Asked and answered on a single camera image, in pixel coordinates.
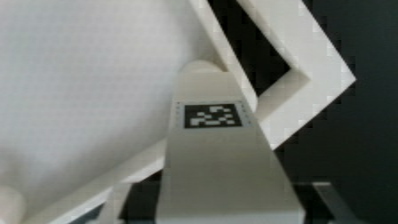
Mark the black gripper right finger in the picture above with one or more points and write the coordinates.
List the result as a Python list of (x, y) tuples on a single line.
[(325, 207)]

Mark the white L-shaped obstacle wall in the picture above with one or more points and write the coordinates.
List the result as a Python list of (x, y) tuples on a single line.
[(285, 106)]

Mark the white desk tabletop tray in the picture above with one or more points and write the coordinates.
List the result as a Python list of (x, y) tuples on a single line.
[(91, 55)]

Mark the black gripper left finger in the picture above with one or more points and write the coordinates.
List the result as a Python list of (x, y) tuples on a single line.
[(130, 204)]

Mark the white desk leg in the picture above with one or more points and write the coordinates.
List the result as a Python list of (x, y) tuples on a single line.
[(11, 206), (224, 183)]

